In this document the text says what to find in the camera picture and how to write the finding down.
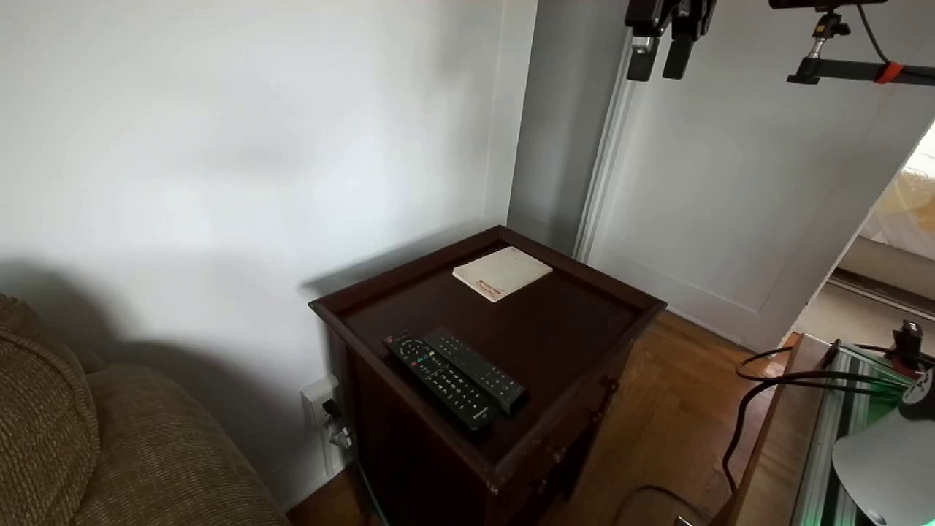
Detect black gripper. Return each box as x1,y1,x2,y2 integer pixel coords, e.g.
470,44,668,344
625,0,717,82

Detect white book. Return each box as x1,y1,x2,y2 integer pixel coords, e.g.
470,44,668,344
452,244,549,304

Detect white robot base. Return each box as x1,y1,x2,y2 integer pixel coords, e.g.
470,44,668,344
833,412,935,526

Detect dark wooden side table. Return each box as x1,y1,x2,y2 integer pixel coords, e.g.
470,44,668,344
312,227,662,526

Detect black remote control rear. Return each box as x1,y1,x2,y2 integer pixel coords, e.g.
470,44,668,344
427,327,527,414

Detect black remote control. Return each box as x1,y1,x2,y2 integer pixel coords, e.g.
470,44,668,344
427,327,527,414
389,336,494,431

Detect black toggle clamp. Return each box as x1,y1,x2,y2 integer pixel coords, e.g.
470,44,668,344
892,322,924,371

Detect black remote control front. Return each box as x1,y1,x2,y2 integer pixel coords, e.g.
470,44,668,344
389,336,494,431

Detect olive brown fabric sofa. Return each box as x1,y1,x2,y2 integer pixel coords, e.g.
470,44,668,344
0,295,288,526

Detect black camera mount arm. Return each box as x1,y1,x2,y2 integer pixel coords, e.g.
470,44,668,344
768,0,935,86

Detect black cable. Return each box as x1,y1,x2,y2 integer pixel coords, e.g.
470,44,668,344
718,341,904,495

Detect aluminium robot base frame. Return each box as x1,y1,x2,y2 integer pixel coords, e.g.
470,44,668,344
793,341,935,526

